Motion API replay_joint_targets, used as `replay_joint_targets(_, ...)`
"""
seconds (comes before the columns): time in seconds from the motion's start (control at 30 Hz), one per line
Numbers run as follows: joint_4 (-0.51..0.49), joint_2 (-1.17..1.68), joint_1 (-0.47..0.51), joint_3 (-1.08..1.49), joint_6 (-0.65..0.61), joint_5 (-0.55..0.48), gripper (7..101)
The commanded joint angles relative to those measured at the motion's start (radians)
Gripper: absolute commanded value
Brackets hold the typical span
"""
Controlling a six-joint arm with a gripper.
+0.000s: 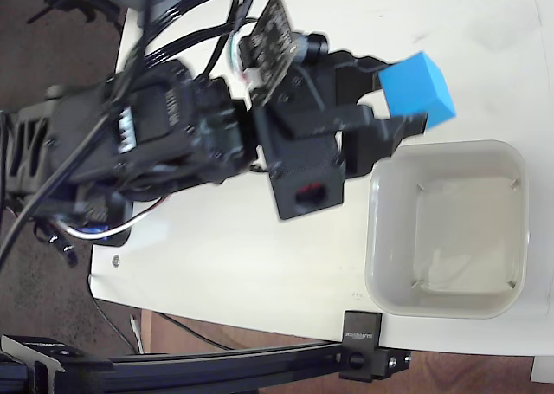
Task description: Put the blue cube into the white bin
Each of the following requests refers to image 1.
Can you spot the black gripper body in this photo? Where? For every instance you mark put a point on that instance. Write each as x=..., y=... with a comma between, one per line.
x=307, y=160

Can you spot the blue foam cube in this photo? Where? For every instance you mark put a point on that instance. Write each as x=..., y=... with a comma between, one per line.
x=417, y=91

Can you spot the black six-joint robot arm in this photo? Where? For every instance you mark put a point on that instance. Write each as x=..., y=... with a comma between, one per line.
x=151, y=130

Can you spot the white square plastic bin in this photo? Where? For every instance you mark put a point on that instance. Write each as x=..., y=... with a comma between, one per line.
x=467, y=238

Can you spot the black table clamp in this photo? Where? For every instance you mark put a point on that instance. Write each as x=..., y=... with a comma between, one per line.
x=359, y=346

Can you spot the small metal screw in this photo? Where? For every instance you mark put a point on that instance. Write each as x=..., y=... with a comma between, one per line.
x=116, y=261

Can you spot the blue base clamp part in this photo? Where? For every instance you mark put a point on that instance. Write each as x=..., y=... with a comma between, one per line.
x=97, y=232

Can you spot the black stand with red light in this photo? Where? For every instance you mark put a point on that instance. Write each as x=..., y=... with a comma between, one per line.
x=93, y=2

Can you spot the gripper camera circuit board module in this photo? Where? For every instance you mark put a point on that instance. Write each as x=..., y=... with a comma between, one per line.
x=272, y=43

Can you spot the black aluminium rail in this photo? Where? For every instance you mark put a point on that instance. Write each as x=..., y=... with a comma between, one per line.
x=195, y=368

